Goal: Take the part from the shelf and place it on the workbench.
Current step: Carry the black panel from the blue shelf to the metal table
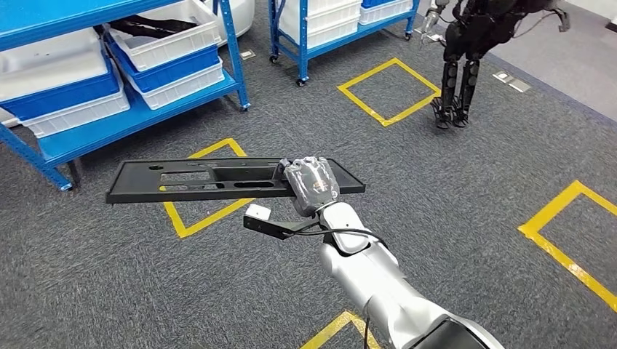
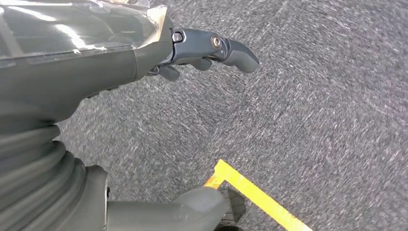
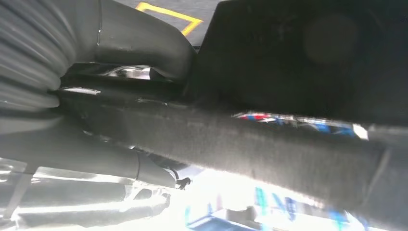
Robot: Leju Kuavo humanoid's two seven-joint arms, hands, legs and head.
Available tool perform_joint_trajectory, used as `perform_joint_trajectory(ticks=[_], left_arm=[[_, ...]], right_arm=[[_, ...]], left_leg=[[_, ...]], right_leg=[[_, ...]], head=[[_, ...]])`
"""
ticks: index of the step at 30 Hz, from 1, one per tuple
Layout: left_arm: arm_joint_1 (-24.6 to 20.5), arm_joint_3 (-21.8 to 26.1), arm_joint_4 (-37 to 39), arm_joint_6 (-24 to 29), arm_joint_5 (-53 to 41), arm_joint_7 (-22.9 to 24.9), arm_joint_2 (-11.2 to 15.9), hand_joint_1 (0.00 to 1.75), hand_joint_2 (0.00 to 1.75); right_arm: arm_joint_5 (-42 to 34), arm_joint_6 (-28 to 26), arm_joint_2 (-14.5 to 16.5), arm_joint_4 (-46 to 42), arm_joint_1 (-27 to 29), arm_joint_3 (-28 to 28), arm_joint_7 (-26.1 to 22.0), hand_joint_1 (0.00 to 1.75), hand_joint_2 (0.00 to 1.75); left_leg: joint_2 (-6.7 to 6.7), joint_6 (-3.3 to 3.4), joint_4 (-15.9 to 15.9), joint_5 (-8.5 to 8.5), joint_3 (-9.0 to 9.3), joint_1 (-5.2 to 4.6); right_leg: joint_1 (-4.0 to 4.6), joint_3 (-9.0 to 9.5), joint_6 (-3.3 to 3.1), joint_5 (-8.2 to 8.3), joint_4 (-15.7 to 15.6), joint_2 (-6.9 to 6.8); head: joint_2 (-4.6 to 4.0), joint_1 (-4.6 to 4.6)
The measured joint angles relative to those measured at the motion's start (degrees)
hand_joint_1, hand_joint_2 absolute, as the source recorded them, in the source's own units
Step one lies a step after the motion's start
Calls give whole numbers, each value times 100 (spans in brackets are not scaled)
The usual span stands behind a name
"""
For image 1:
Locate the black plastic plate frame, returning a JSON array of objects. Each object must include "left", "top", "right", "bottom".
[
  {"left": 106, "top": 14, "right": 199, "bottom": 41},
  {"left": 105, "top": 156, "right": 366, "bottom": 205}
]

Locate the blue metal shelf rack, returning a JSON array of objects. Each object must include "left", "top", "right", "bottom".
[
  {"left": 267, "top": 0, "right": 421, "bottom": 88},
  {"left": 0, "top": 0, "right": 252, "bottom": 193}
]

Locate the yellow floor tape square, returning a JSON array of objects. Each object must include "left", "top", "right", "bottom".
[
  {"left": 298, "top": 310, "right": 383, "bottom": 349},
  {"left": 517, "top": 180, "right": 617, "bottom": 314},
  {"left": 336, "top": 57, "right": 442, "bottom": 128},
  {"left": 160, "top": 138, "right": 256, "bottom": 241}
]

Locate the black humanoid robot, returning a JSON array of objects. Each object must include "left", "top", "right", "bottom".
[{"left": 418, "top": 0, "right": 572, "bottom": 130}]

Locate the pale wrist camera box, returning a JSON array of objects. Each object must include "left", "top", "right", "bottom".
[{"left": 244, "top": 204, "right": 272, "bottom": 222}]

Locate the black camera bracket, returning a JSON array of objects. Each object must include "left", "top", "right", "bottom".
[{"left": 242, "top": 214, "right": 322, "bottom": 241}]

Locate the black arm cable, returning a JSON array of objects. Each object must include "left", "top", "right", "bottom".
[{"left": 289, "top": 227, "right": 386, "bottom": 246}]

